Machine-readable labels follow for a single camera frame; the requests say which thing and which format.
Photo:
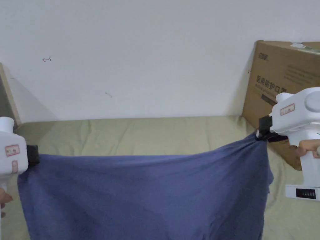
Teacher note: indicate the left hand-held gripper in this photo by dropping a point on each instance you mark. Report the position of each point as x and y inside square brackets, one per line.
[10, 152]

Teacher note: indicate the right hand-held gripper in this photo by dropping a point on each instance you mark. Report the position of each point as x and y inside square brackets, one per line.
[295, 117]

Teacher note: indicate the dark blue shirt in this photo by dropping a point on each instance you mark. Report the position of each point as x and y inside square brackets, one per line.
[140, 197]

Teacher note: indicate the person's right hand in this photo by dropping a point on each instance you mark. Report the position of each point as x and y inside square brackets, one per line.
[308, 147]

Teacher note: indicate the person's left hand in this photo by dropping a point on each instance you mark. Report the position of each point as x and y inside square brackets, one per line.
[4, 196]

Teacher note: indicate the wooden framed board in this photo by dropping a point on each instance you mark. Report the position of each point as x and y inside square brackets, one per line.
[7, 97]

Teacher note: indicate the brown cardboard carton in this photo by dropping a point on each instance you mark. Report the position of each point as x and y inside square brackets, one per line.
[282, 82]

